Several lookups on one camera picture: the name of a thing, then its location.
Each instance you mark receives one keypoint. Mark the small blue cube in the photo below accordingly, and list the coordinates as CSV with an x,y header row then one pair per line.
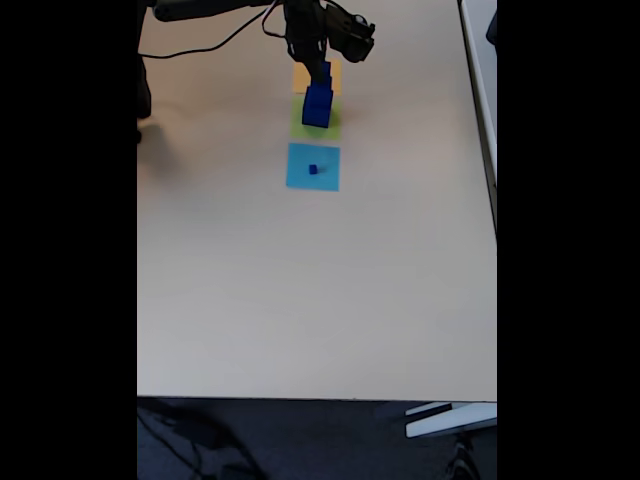
x,y
327,70

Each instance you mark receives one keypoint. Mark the medium blue cube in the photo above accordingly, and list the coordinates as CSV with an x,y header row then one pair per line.
x,y
320,94

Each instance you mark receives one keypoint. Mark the large blue cube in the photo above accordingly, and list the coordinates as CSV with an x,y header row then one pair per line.
x,y
315,117

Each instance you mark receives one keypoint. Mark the orange paper square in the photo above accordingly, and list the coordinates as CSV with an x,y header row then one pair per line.
x,y
299,80

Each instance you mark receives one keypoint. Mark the green paper square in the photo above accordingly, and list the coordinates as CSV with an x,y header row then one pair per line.
x,y
296,131

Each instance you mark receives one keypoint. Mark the light blue paper square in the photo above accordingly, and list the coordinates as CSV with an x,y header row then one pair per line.
x,y
300,160

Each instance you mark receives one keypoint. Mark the white neighbouring table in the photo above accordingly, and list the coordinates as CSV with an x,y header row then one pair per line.
x,y
480,100

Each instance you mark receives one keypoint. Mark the dark blue object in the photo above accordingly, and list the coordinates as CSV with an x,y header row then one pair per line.
x,y
493,27

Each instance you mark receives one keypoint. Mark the white table foot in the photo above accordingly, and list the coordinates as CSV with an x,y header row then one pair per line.
x,y
450,422

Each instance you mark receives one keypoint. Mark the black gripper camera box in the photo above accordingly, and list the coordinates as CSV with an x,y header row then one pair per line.
x,y
352,35

